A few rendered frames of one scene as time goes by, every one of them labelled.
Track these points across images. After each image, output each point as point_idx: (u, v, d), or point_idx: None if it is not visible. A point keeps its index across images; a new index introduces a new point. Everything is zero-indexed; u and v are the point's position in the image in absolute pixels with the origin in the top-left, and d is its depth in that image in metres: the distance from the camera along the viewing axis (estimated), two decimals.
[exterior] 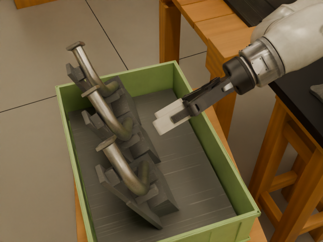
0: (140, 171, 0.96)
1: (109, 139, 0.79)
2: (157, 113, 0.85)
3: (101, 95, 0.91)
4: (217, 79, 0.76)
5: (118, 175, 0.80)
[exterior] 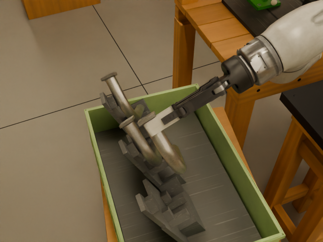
0: None
1: (151, 114, 0.77)
2: None
3: (136, 126, 0.97)
4: (215, 78, 0.76)
5: (159, 151, 0.79)
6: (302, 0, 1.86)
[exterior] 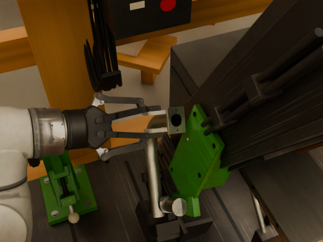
0: (157, 183, 0.90)
1: (170, 114, 0.77)
2: None
3: None
4: (99, 116, 0.71)
5: None
6: (142, 195, 1.05)
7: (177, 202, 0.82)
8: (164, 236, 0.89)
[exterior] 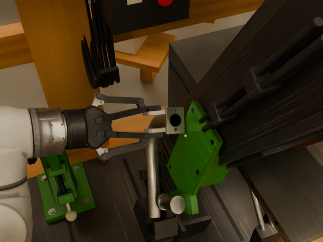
0: (155, 183, 0.89)
1: (169, 113, 0.77)
2: None
3: None
4: (99, 116, 0.71)
5: None
6: (140, 193, 1.04)
7: (175, 199, 0.81)
8: (162, 234, 0.88)
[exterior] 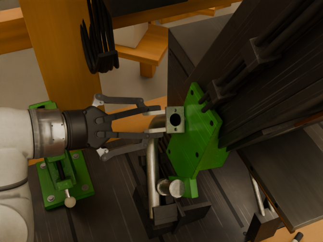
0: None
1: (169, 113, 0.77)
2: None
3: None
4: (99, 117, 0.71)
5: None
6: (139, 181, 1.04)
7: (175, 183, 0.80)
8: (162, 219, 0.88)
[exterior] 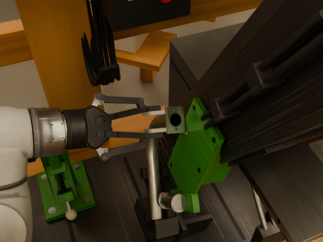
0: (157, 185, 0.89)
1: (169, 113, 0.77)
2: None
3: None
4: (99, 116, 0.71)
5: None
6: (140, 192, 1.03)
7: (177, 198, 0.80)
8: (163, 233, 0.88)
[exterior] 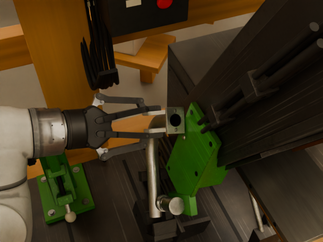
0: (156, 183, 0.90)
1: (169, 114, 0.77)
2: None
3: None
4: (99, 116, 0.71)
5: None
6: (139, 194, 1.04)
7: (174, 201, 0.81)
8: (161, 235, 0.89)
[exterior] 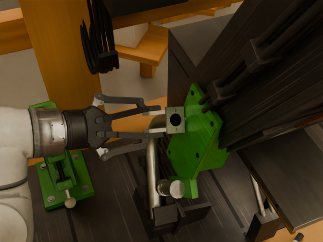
0: None
1: (169, 113, 0.77)
2: None
3: None
4: (99, 116, 0.71)
5: None
6: (139, 181, 1.03)
7: (175, 184, 0.80)
8: (162, 220, 0.88)
